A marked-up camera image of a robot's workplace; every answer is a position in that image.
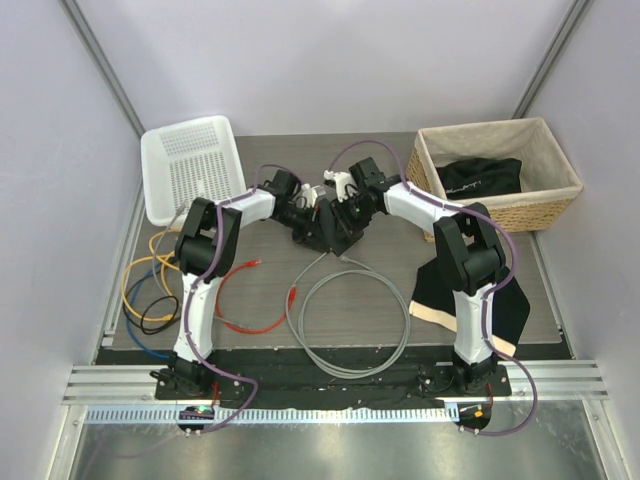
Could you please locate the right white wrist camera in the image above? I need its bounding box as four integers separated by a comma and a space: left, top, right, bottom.
323, 170, 358, 203

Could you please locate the black power cable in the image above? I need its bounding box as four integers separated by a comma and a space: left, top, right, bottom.
134, 252, 181, 336

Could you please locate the white perforated plastic basket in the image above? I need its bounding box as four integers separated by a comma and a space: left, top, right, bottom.
140, 115, 247, 227

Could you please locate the black cloth in basket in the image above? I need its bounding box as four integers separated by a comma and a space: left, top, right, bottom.
436, 158, 522, 200

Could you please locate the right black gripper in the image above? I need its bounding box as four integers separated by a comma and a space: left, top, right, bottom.
328, 193, 377, 242

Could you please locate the aluminium frame rail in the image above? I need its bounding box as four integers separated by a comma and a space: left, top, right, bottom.
63, 360, 609, 424

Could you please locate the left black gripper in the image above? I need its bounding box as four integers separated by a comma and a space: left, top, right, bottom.
274, 205, 330, 254

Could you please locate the wicker basket with liner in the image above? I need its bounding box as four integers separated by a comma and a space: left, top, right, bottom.
406, 117, 583, 233

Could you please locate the black network switch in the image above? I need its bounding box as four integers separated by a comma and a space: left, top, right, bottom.
316, 199, 364, 257

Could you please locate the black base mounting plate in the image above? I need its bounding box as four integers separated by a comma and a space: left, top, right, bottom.
150, 363, 512, 409

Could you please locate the long yellow ethernet cable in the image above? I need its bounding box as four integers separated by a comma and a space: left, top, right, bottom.
121, 228, 184, 321

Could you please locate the red ethernet cable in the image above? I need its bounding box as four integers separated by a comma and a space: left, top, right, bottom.
214, 258, 298, 335

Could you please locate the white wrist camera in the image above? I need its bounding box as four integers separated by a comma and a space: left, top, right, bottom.
301, 183, 326, 208
323, 170, 358, 203

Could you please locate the black cloth with beige stripe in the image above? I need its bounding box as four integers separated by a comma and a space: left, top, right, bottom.
409, 260, 531, 356

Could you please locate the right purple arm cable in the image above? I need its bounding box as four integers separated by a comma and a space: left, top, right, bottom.
329, 140, 538, 436

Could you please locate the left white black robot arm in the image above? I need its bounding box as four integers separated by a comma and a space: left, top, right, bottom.
151, 169, 335, 399

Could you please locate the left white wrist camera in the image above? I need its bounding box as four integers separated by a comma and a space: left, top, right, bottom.
301, 183, 326, 208

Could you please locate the blue ethernet cable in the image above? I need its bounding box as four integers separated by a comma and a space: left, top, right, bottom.
124, 259, 176, 361

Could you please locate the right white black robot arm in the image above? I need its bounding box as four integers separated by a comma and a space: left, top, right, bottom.
317, 158, 506, 395

